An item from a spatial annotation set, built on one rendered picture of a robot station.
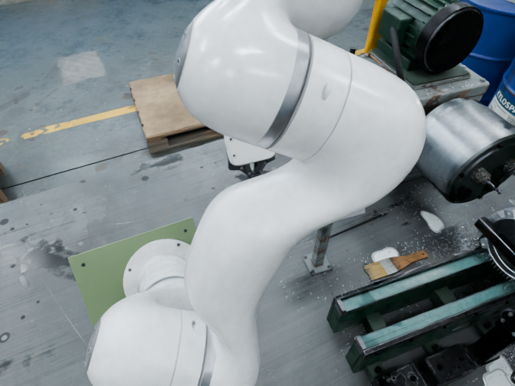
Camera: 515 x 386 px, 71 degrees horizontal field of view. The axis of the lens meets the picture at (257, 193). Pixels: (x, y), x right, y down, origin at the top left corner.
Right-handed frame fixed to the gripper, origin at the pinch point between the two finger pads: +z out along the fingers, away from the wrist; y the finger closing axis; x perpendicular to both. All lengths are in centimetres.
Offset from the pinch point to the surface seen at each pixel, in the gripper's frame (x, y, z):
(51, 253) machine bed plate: 37, -57, 19
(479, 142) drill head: -5, 57, 3
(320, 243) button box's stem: 3.7, 15.8, 22.7
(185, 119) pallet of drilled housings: 195, 4, 9
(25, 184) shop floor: 189, -109, 29
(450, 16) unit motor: 8, 60, -28
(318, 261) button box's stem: 8.1, 16.4, 31.0
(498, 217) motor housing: -15, 54, 19
